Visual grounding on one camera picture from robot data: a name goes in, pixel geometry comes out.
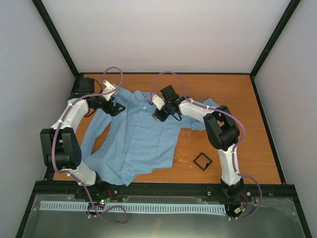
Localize light blue shirt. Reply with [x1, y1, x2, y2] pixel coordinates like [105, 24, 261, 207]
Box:
[81, 88, 205, 185]

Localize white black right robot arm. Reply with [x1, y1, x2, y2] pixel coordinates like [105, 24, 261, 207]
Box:
[150, 85, 244, 199]

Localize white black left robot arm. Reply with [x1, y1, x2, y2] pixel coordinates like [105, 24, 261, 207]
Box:
[40, 77, 125, 200]

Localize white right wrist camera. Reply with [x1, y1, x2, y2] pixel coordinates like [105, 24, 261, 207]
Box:
[149, 95, 165, 111]

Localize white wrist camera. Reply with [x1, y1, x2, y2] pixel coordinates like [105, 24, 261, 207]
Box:
[149, 95, 165, 111]
[102, 80, 119, 101]

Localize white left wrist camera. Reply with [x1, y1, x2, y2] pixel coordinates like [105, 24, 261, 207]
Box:
[102, 80, 119, 101]

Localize black square frame tray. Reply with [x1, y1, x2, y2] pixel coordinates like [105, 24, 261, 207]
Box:
[193, 152, 212, 171]

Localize light blue slotted cable duct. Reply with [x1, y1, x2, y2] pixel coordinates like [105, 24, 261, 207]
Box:
[39, 201, 226, 216]

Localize black left rear frame post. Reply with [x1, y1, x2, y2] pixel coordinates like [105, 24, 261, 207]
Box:
[32, 0, 79, 77]

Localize black frame post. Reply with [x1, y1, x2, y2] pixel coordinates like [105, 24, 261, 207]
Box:
[250, 0, 301, 79]
[32, 0, 79, 77]

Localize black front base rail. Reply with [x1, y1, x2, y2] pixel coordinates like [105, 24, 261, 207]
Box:
[32, 180, 299, 202]

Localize black right rear frame post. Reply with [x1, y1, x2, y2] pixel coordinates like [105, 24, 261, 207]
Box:
[250, 0, 301, 79]

